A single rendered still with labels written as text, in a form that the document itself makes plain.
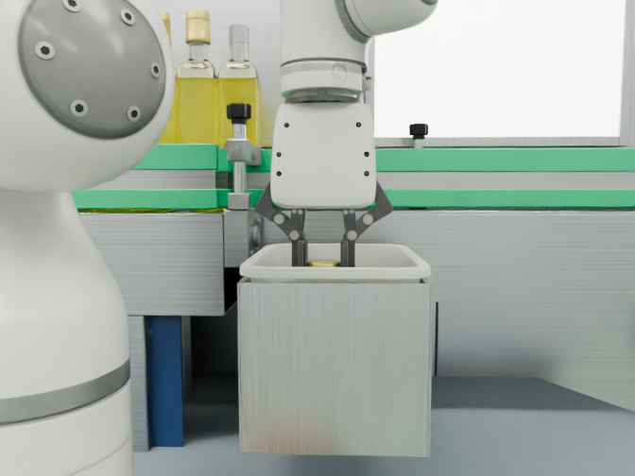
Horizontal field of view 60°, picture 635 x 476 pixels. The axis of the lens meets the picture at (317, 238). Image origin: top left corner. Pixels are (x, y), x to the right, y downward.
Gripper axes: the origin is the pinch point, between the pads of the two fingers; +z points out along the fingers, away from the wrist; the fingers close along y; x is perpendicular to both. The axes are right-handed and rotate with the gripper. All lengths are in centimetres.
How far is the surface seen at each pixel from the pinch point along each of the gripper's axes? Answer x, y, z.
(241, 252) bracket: -11.0, 10.5, 0.5
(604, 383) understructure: -43, -47, 27
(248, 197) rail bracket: -10.2, 9.5, -6.0
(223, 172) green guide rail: -20.4, 14.8, -9.4
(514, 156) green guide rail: -23.1, -24.7, -11.6
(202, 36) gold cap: -24.5, 18.4, -28.6
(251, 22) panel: -38, 14, -35
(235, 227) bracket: -10.9, 11.1, -2.5
